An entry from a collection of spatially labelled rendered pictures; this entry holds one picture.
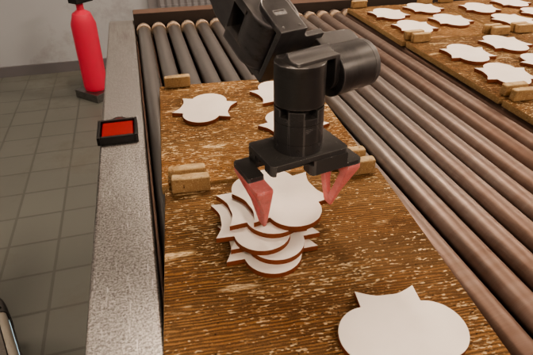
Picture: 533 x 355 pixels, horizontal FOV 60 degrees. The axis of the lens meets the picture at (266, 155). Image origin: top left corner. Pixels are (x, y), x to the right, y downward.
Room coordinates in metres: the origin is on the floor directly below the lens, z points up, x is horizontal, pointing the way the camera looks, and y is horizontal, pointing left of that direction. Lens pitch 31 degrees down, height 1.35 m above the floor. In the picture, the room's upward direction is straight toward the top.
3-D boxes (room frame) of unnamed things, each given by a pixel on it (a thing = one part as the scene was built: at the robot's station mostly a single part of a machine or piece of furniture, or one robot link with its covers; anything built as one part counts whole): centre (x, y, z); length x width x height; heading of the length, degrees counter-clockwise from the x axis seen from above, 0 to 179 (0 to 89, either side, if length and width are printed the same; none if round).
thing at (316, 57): (0.48, -0.04, 1.16); 0.07 x 0.06 x 0.07; 126
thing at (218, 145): (0.83, 0.03, 0.93); 0.41 x 0.35 x 0.02; 12
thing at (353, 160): (0.49, -0.07, 1.03); 0.07 x 0.07 x 0.09; 27
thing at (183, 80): (0.99, 0.20, 0.95); 0.06 x 0.02 x 0.03; 102
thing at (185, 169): (0.61, 0.13, 0.95); 0.06 x 0.02 x 0.03; 102
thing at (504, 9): (1.66, -0.86, 0.94); 0.41 x 0.35 x 0.04; 15
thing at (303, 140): (0.47, -0.04, 1.10); 0.10 x 0.07 x 0.07; 117
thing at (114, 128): (0.80, 0.29, 0.92); 0.06 x 0.06 x 0.01; 15
